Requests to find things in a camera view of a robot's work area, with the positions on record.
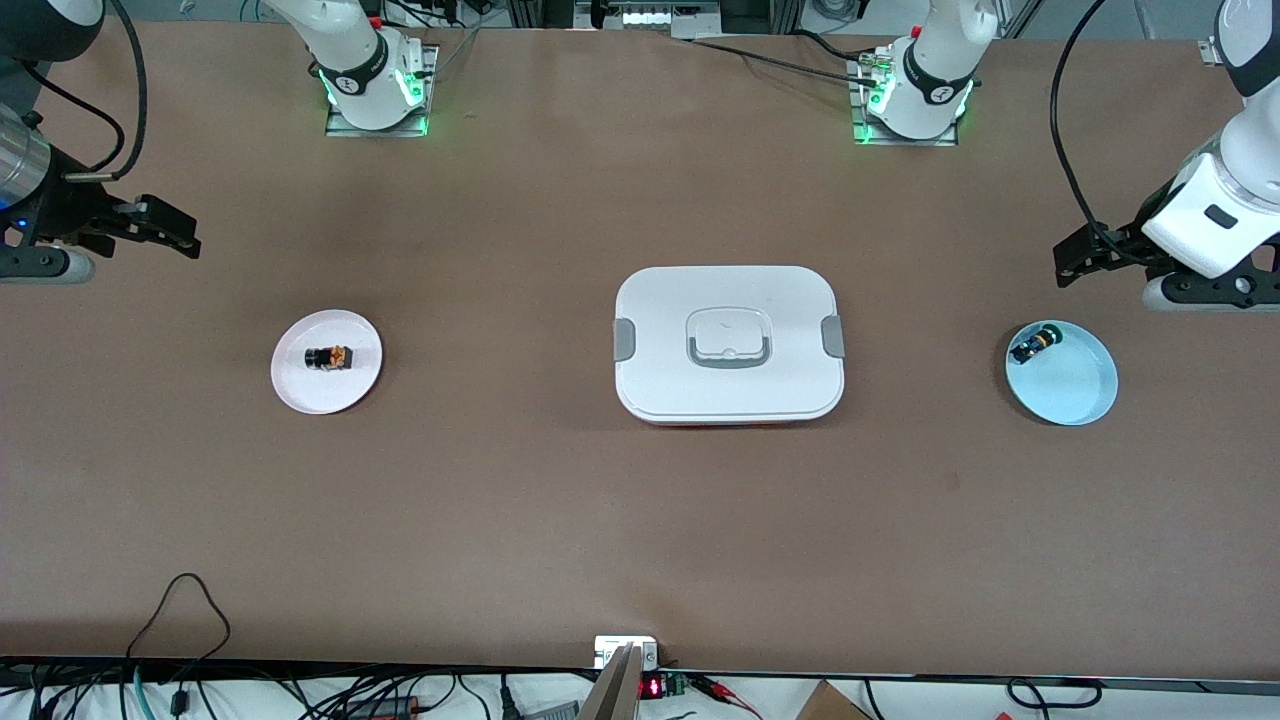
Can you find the long black right arm cable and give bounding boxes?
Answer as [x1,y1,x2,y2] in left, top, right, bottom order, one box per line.
[105,0,150,182]

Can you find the wooden strip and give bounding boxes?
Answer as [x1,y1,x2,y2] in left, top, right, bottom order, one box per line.
[578,645,644,720]

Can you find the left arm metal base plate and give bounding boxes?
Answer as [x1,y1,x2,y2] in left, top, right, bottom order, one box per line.
[848,55,961,148]

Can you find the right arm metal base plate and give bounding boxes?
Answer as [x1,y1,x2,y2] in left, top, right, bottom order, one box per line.
[324,42,441,138]

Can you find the black and green small toy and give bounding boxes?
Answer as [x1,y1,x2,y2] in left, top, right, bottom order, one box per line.
[1009,322,1062,365]

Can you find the small white box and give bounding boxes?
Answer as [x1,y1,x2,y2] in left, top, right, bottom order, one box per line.
[594,636,659,669]

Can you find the brown cardboard piece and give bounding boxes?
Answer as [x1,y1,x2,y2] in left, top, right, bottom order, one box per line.
[795,680,871,720]

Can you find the aluminium frame rack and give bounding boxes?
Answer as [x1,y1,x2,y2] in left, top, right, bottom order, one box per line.
[505,0,806,39]

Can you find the black cable across table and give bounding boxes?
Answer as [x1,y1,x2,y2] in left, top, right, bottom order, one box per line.
[688,38,883,87]

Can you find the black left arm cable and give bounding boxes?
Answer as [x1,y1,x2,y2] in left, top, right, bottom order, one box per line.
[1049,0,1161,261]

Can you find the black looped cable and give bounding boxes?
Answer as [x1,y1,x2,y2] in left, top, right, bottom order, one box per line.
[125,573,233,666]

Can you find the pink round plate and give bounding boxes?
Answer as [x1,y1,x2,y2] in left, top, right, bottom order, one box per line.
[270,309,384,416]

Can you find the light blue round plate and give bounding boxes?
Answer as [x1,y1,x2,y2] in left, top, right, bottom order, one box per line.
[1004,319,1119,428]

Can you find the short black right arm cable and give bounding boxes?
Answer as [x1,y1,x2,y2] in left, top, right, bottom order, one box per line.
[20,60,128,173]

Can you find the white lidded lunch box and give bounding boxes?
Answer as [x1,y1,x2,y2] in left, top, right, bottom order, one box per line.
[613,265,847,428]

